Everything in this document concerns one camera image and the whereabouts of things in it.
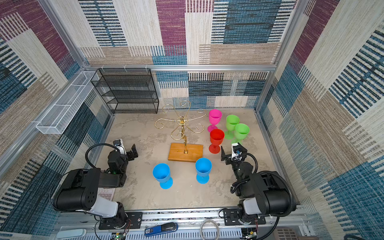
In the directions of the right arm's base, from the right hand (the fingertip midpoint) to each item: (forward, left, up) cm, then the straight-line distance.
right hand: (230, 145), depth 86 cm
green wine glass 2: (+16, -3, +2) cm, 16 cm away
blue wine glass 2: (-14, +38, -1) cm, 40 cm away
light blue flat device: (-38, +79, -11) cm, 88 cm away
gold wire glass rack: (+35, +38, -13) cm, 53 cm away
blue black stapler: (-38, +37, -7) cm, 53 cm away
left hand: (+5, +61, -2) cm, 62 cm away
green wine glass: (+7, -7, +3) cm, 10 cm away
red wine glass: (+4, +7, +3) cm, 9 cm away
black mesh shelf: (+45, +67, +6) cm, 81 cm away
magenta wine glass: (+20, +7, +2) cm, 22 cm away
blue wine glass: (-11, +16, -3) cm, 19 cm away
